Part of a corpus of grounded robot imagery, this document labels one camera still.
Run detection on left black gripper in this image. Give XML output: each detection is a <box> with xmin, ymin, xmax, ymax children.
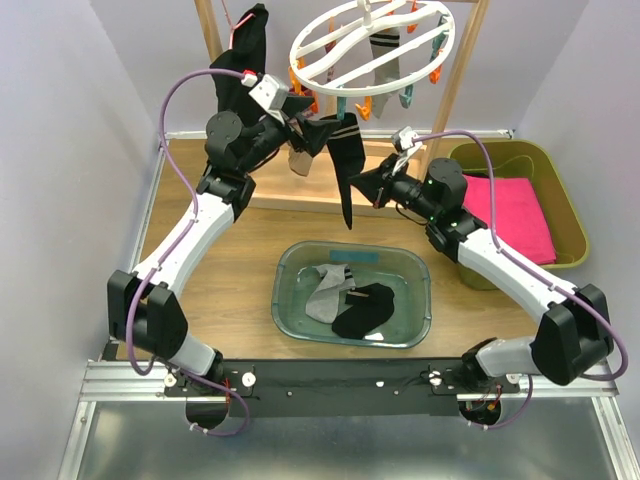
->
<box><xmin>238</xmin><ymin>94</ymin><xmax>341</xmax><ymax>174</ymax></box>

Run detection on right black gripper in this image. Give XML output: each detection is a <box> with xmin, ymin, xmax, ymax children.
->
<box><xmin>348</xmin><ymin>153</ymin><xmax>439</xmax><ymax>222</ymax></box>

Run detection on beige purple striped sock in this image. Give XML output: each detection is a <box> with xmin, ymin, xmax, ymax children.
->
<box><xmin>288</xmin><ymin>149</ymin><xmax>313</xmax><ymax>177</ymax></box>

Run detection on black sock tan stripes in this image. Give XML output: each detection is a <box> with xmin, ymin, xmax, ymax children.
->
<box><xmin>321</xmin><ymin>113</ymin><xmax>366</xmax><ymax>230</ymax></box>

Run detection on white round clip hanger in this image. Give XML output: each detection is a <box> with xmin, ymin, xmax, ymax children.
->
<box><xmin>288</xmin><ymin>1</ymin><xmax>456</xmax><ymax>98</ymax></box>

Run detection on grey sock black stripes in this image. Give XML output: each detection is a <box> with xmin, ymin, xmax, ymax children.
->
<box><xmin>305</xmin><ymin>264</ymin><xmax>356</xmax><ymax>324</ymax></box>

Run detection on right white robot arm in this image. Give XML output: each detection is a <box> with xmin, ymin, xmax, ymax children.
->
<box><xmin>349</xmin><ymin>154</ymin><xmax>614</xmax><ymax>392</ymax></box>

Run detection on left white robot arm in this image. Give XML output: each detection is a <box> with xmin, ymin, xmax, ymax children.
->
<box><xmin>107</xmin><ymin>94</ymin><xmax>340</xmax><ymax>395</ymax></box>

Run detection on large black hanging cloth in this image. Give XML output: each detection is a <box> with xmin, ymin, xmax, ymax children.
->
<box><xmin>210</xmin><ymin>3</ymin><xmax>269</xmax><ymax>127</ymax></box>

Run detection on clear plastic tub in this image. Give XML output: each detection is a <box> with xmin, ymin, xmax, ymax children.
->
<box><xmin>271</xmin><ymin>241</ymin><xmax>432</xmax><ymax>349</ymax></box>

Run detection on pink folded cloth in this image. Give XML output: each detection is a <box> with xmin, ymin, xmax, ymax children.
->
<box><xmin>464</xmin><ymin>175</ymin><xmax>556</xmax><ymax>265</ymax></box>

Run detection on olive green bin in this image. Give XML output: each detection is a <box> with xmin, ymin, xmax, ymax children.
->
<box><xmin>447</xmin><ymin>140</ymin><xmax>590</xmax><ymax>291</ymax></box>

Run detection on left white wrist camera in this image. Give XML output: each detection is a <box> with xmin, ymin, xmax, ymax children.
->
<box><xmin>249</xmin><ymin>74</ymin><xmax>289</xmax><ymax>112</ymax></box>

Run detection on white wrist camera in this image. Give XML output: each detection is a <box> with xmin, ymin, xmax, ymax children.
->
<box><xmin>391</xmin><ymin>126</ymin><xmax>422</xmax><ymax>176</ymax></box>
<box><xmin>249</xmin><ymin>74</ymin><xmax>289</xmax><ymax>112</ymax></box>

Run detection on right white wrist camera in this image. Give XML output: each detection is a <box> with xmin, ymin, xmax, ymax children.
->
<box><xmin>391</xmin><ymin>126</ymin><xmax>422</xmax><ymax>176</ymax></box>

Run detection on wooden rack frame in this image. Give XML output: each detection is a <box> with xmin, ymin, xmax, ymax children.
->
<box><xmin>194</xmin><ymin>1</ymin><xmax>490</xmax><ymax>216</ymax></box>

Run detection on black mounting base plate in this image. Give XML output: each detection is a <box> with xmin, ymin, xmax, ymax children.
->
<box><xmin>164</xmin><ymin>357</ymin><xmax>521</xmax><ymax>419</ymax></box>

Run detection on aluminium rail frame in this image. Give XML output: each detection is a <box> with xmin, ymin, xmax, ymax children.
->
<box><xmin>57</xmin><ymin>130</ymin><xmax>640</xmax><ymax>480</ymax></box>

